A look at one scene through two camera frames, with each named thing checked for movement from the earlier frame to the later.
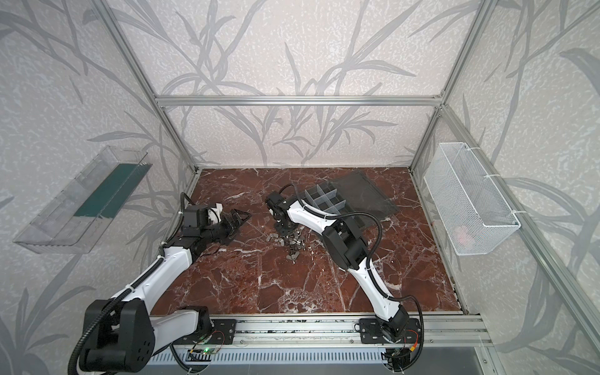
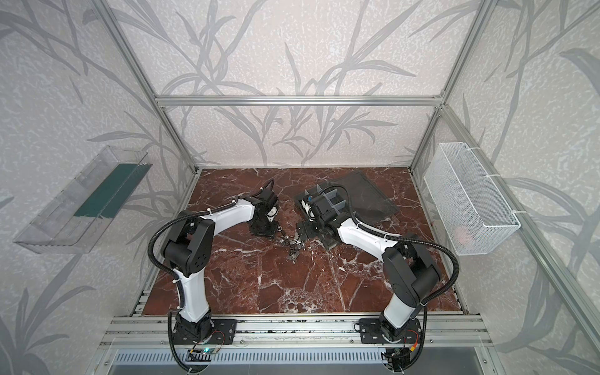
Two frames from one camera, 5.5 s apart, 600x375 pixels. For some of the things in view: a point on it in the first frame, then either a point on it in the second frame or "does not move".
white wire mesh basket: (472, 215) does not move
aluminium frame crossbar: (300, 101) does not move
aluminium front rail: (342, 330) does not move
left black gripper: (226, 222) to (267, 229)
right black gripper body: (285, 228) to (308, 230)
